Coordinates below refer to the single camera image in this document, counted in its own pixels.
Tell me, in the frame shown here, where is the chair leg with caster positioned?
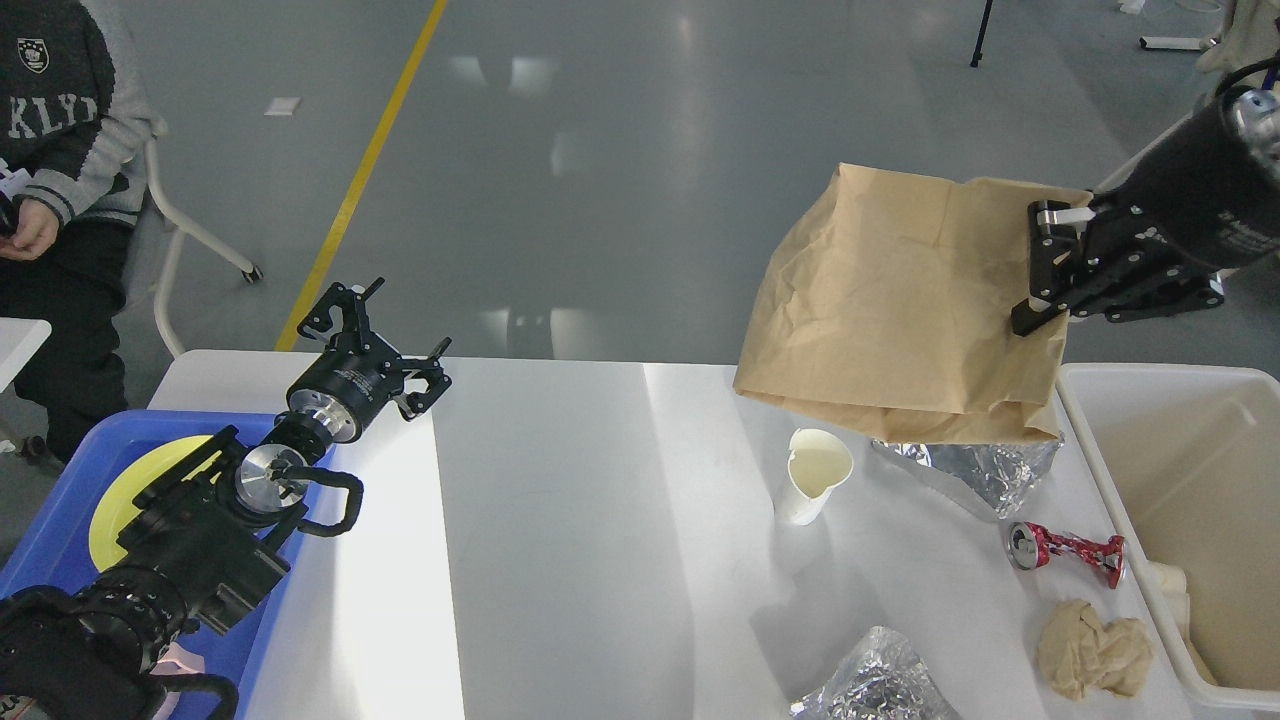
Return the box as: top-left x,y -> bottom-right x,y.
143,126 -> 262,359

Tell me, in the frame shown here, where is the brown paper bag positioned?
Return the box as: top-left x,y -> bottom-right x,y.
733,163 -> 1091,445

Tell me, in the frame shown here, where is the white office chair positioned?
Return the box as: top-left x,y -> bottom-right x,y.
1093,1 -> 1277,193

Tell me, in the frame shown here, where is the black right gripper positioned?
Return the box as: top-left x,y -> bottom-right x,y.
1010,100 -> 1279,337

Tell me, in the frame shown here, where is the white plastic bin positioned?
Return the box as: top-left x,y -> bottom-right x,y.
1057,363 -> 1279,714

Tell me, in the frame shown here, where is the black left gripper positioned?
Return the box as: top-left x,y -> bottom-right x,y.
285,278 -> 453,443

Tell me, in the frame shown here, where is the crumpled foil front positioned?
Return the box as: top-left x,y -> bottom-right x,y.
788,626 -> 961,719

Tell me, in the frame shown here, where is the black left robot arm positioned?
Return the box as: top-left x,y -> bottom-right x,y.
1,279 -> 452,719

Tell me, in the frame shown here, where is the yellow plastic plate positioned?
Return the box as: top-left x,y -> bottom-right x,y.
88,434 -> 212,571

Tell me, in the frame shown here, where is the white paper cup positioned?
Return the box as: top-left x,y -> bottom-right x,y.
774,428 -> 854,527

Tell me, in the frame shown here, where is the crumpled brown paper ball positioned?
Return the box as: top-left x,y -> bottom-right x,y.
1034,600 -> 1155,702

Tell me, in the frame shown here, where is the white side table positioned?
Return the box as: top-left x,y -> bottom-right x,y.
1,316 -> 52,392

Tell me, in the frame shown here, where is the black tripod leg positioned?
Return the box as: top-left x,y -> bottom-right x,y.
968,0 -> 995,69

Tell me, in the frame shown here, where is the crushed red soda can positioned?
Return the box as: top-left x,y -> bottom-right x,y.
1002,521 -> 1126,591

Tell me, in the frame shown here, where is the blue plastic tray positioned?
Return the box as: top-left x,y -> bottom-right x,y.
3,411 -> 294,719

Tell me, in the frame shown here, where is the seated person grey sweater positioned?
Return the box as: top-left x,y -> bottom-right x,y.
1,1 -> 161,462

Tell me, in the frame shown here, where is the pink mug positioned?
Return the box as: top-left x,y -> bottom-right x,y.
151,643 -> 206,676

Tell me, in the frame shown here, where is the crumpled foil near gripper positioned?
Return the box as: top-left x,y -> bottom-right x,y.
870,437 -> 1064,521

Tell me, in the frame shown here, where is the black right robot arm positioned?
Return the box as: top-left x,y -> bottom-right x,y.
1010,59 -> 1279,336

